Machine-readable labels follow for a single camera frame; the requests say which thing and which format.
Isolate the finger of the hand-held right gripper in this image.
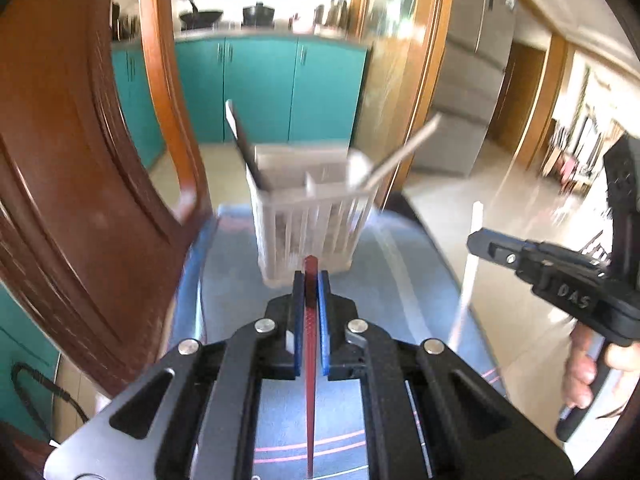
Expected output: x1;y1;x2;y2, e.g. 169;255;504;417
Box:
466;227;542;281

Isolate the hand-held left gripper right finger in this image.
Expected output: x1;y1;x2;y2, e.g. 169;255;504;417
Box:
318;270;573;480

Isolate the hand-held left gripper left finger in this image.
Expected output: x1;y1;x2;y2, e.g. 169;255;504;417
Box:
44;270;307;480

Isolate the white chopstick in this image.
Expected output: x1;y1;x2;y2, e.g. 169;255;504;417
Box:
447;201;485;352

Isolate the red chopstick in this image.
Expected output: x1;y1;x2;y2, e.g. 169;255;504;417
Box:
303;255;320;478

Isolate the white slotted utensil basket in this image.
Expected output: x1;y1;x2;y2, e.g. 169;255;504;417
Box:
246;144;377;288

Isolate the person's right hand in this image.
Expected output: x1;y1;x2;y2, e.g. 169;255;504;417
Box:
564;320;640;411

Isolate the dark slatted chair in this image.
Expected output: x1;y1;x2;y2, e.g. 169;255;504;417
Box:
580;230;610;263

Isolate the blue striped table mat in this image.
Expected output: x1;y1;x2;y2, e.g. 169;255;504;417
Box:
167;202;507;480

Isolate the cluttered living room furniture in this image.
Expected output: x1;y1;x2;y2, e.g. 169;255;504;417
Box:
541;67;626;196

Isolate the grey steel refrigerator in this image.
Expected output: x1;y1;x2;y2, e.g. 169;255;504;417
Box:
412;0;518;178

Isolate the black flat utensil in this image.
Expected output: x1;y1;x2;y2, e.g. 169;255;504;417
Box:
224;100;273;192

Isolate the wooden framed glass sliding door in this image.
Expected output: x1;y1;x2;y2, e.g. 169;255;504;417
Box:
350;0;457;207

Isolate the teal base cabinet row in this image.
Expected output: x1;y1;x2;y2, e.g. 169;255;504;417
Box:
174;35;372;145

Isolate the narrow teal side cabinet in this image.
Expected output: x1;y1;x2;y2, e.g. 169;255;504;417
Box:
111;42;167;168

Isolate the low teal cabinet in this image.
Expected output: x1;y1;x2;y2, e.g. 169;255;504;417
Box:
0;282;62;443

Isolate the knife block with knives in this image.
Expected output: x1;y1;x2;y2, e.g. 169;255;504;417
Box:
313;0;349;36

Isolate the grey kitchen countertop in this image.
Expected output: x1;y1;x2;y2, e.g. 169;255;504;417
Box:
112;27;373;51

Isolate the black cooking pot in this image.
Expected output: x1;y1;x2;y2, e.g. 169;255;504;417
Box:
241;2;277;29

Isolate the black wok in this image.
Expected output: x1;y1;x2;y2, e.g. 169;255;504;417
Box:
179;0;223;31

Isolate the wooden door frame post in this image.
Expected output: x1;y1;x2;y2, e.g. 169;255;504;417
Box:
139;0;215;223

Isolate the black cable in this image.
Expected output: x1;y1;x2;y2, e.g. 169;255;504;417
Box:
11;362;90;446

